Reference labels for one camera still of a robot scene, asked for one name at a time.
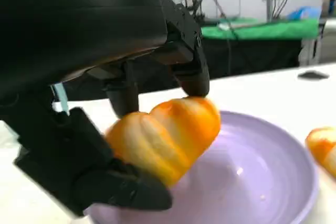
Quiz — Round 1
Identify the black table grommet hole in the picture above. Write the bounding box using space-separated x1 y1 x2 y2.
297 70 330 80

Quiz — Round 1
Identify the lilac plate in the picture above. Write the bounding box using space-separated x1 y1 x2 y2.
83 110 320 224

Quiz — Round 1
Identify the orange white toy bread roll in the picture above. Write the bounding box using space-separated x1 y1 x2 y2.
104 97 222 188
304 126 336 178

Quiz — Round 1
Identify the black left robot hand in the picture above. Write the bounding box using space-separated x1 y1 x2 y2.
0 0 211 218

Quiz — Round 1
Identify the green cloth covered table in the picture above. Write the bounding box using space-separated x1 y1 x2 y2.
201 17 320 79

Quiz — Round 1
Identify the blue object on background table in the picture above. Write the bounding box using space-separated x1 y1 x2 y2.
285 6 322 21

